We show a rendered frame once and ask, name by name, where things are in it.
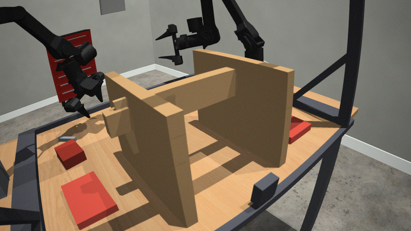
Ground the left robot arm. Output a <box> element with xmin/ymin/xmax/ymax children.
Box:
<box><xmin>0</xmin><ymin>6</ymin><xmax>102</xmax><ymax>97</ymax></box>

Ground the wooden rail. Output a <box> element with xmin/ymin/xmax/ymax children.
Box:
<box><xmin>102</xmin><ymin>67</ymin><xmax>238</xmax><ymax>138</ymax></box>

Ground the wooden end board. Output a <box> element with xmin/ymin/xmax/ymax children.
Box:
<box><xmin>193</xmin><ymin>49</ymin><xmax>295</xmax><ymax>168</ymax></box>
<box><xmin>104</xmin><ymin>71</ymin><xmax>198</xmax><ymax>228</ymax></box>

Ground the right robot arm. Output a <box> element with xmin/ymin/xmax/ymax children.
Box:
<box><xmin>187</xmin><ymin>0</ymin><xmax>265</xmax><ymax>62</ymax></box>

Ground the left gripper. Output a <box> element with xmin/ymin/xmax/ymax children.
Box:
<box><xmin>64</xmin><ymin>71</ymin><xmax>105</xmax><ymax>118</ymax></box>

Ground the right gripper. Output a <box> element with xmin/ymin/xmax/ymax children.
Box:
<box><xmin>156</xmin><ymin>24</ymin><xmax>192</xmax><ymax>65</ymax></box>

